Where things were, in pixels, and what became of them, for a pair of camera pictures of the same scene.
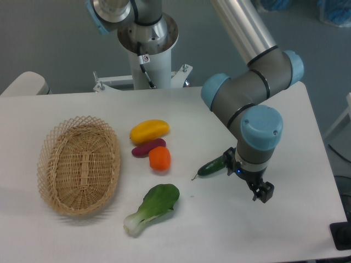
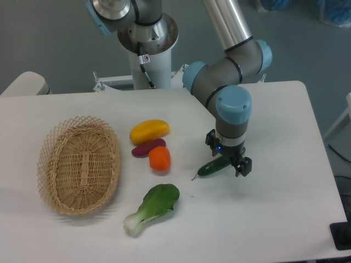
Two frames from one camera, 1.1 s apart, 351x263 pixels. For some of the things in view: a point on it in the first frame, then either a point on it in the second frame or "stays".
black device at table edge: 341,233 stays
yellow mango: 148,130 stays
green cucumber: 213,166 stays
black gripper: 263,190 → 233,152
